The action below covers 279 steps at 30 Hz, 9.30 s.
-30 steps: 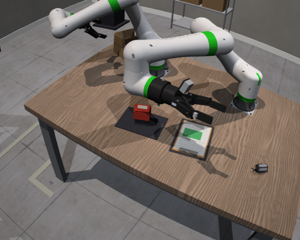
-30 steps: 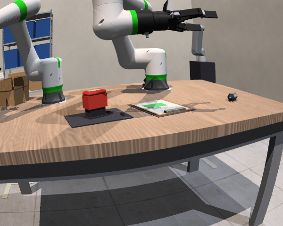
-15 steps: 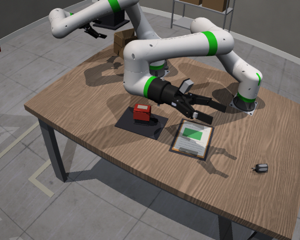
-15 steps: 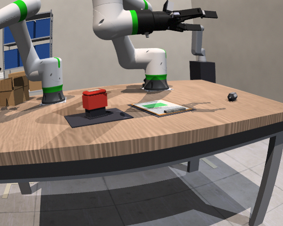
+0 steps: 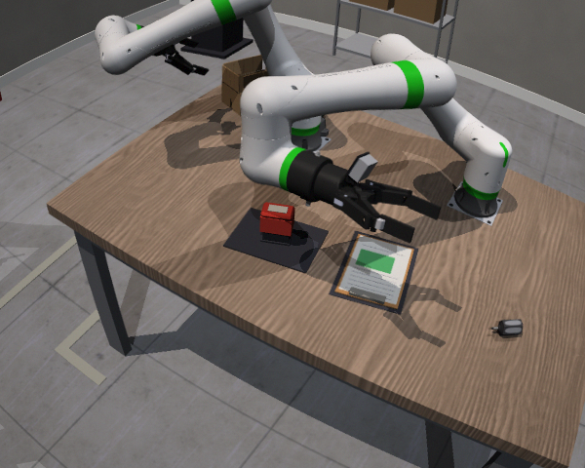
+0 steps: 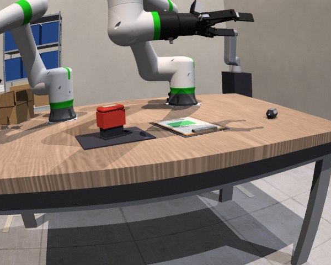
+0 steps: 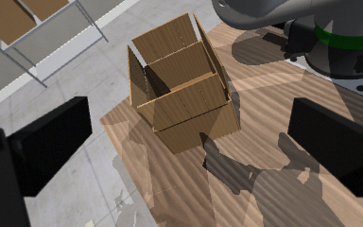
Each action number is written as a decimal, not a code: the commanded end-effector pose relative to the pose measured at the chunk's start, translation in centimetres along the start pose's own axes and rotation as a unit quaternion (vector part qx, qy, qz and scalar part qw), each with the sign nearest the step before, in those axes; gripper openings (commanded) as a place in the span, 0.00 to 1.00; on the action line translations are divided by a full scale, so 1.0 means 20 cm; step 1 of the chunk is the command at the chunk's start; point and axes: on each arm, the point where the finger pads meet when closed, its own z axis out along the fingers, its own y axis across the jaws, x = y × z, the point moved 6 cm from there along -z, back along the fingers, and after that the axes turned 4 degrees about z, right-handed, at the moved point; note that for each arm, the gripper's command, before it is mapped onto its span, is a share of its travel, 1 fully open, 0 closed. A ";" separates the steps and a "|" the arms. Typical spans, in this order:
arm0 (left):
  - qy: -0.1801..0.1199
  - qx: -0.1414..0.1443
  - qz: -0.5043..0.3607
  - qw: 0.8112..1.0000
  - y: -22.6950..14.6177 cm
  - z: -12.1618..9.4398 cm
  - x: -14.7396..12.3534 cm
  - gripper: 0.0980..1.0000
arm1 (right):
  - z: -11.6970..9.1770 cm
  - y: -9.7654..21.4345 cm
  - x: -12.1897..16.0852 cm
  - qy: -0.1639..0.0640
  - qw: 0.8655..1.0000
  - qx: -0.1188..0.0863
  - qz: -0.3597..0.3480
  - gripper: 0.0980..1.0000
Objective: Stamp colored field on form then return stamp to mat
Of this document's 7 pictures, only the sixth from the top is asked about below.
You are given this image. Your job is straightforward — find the clipboard with form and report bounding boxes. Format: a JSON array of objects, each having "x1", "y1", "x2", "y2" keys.
[{"x1": 150, "y1": 117, "x2": 229, "y2": 138}]

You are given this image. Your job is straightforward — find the brown cardboard box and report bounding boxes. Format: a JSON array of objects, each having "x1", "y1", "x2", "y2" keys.
[{"x1": 0, "y1": 88, "x2": 34, "y2": 125}]

